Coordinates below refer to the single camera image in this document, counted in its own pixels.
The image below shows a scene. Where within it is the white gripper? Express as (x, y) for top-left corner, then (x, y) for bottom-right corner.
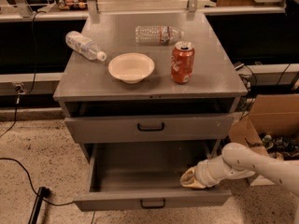
(180, 161), (221, 189)

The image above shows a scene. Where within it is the grey drawer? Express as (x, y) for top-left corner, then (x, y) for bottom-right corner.
(64, 114), (235, 144)
(75, 141), (232, 211)

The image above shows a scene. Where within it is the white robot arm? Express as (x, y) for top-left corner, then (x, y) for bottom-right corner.
(180, 143), (299, 196)

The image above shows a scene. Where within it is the grey top drawer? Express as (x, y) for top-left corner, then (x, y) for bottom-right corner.
(64, 114), (235, 144)

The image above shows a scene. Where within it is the grey metal drawer cabinet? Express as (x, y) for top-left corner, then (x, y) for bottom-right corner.
(52, 10), (249, 161)

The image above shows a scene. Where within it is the brown cardboard box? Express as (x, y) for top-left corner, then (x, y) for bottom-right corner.
(228, 93), (299, 187)

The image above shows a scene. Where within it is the red cola can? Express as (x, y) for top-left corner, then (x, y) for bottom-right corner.
(171, 41), (195, 84)

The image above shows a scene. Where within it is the white paper bowl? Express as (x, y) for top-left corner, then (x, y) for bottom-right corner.
(108, 53), (155, 84)

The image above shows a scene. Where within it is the black pole on floor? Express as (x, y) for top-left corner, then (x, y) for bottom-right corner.
(28, 187), (50, 224)

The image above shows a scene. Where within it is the clear bottle red label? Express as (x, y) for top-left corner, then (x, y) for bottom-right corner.
(135, 25), (184, 45)

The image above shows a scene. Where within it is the clear bottle white cap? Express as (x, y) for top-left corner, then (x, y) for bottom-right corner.
(65, 31), (107, 62)

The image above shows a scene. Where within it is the black floor cable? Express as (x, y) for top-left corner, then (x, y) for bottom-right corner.
(0, 157), (96, 224)

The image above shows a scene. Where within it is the black hanging cable left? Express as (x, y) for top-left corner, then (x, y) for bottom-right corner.
(0, 10), (48, 139)

